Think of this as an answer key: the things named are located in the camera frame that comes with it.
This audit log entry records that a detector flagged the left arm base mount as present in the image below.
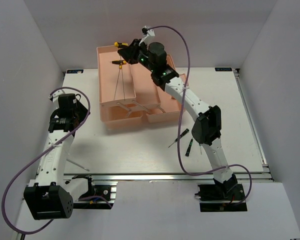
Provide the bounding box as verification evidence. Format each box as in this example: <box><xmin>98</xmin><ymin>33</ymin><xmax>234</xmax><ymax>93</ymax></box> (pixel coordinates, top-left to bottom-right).
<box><xmin>73</xmin><ymin>175</ymin><xmax>115</xmax><ymax>210</ymax></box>

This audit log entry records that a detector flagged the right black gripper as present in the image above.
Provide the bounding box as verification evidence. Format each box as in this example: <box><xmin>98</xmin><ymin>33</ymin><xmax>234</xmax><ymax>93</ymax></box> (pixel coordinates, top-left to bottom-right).
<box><xmin>118</xmin><ymin>39</ymin><xmax>156</xmax><ymax>73</ymax></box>

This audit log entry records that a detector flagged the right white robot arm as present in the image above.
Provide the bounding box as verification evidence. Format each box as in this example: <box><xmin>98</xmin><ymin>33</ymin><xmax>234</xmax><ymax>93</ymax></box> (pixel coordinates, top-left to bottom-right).
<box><xmin>114</xmin><ymin>39</ymin><xmax>238</xmax><ymax>200</ymax></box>

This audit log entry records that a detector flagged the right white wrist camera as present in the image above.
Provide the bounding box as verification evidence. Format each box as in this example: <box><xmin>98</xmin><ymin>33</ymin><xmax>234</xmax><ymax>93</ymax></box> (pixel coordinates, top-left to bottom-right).
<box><xmin>139</xmin><ymin>25</ymin><xmax>155</xmax><ymax>46</ymax></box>

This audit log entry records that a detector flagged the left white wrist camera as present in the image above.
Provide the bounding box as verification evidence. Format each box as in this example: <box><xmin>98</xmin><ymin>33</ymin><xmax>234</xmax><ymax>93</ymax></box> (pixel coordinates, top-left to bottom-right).
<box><xmin>49</xmin><ymin>89</ymin><xmax>65</xmax><ymax>103</ymax></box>

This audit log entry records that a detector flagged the yellow black T-handle hex key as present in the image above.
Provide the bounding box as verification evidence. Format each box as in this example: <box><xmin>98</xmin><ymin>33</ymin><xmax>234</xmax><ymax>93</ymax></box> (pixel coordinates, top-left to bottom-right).
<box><xmin>110</xmin><ymin>59</ymin><xmax>127</xmax><ymax>100</ymax></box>

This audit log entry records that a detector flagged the blue label sticker right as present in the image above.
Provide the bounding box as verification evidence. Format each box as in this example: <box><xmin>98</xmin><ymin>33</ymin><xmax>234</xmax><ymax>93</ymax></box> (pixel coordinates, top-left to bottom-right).
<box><xmin>214</xmin><ymin>67</ymin><xmax>233</xmax><ymax>72</ymax></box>

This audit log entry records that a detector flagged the pink plastic toolbox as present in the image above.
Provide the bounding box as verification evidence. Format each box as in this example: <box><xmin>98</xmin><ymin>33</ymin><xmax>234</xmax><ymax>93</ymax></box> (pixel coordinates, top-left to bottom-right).
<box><xmin>96</xmin><ymin>46</ymin><xmax>181</xmax><ymax>129</ymax></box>

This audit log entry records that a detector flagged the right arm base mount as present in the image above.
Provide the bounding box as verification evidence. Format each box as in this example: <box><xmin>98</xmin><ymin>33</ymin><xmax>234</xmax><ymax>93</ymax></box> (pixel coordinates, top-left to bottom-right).
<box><xmin>194</xmin><ymin>184</ymin><xmax>248</xmax><ymax>213</ymax></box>

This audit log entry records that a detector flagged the black green precision screwdriver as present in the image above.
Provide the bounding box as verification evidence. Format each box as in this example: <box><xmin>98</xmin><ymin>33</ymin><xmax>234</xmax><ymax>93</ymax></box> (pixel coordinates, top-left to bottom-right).
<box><xmin>168</xmin><ymin>128</ymin><xmax>190</xmax><ymax>148</ymax></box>

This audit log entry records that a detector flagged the green handle screwdriver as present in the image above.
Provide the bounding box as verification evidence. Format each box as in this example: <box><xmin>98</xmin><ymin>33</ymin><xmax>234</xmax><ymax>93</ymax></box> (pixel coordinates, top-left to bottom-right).
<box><xmin>66</xmin><ymin>158</ymin><xmax>90</xmax><ymax>172</ymax></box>

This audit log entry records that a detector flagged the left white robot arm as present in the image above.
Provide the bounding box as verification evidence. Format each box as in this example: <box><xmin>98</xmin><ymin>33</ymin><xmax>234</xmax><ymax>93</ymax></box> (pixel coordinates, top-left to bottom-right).
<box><xmin>23</xmin><ymin>90</ymin><xmax>96</xmax><ymax>220</ymax></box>

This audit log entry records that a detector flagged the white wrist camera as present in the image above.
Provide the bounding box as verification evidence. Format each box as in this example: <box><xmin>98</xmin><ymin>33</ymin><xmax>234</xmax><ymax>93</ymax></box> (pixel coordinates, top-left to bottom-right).
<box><xmin>139</xmin><ymin>25</ymin><xmax>155</xmax><ymax>46</ymax></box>
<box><xmin>49</xmin><ymin>89</ymin><xmax>65</xmax><ymax>103</ymax></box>

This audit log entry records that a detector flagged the blue label sticker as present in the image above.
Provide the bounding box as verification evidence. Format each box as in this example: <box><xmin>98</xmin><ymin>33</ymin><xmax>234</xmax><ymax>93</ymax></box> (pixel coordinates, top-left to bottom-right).
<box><xmin>66</xmin><ymin>69</ymin><xmax>84</xmax><ymax>74</ymax></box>
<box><xmin>214</xmin><ymin>67</ymin><xmax>233</xmax><ymax>72</ymax></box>

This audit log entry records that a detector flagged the blue label sticker left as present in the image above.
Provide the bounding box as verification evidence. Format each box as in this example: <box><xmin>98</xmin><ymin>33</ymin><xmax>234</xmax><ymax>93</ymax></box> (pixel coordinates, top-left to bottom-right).
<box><xmin>66</xmin><ymin>69</ymin><xmax>84</xmax><ymax>74</ymax></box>

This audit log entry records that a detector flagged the aluminium table front rail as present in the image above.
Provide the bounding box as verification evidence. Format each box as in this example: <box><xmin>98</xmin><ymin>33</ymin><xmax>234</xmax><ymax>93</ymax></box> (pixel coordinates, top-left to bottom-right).
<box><xmin>63</xmin><ymin>172</ymin><xmax>273</xmax><ymax>181</ymax></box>

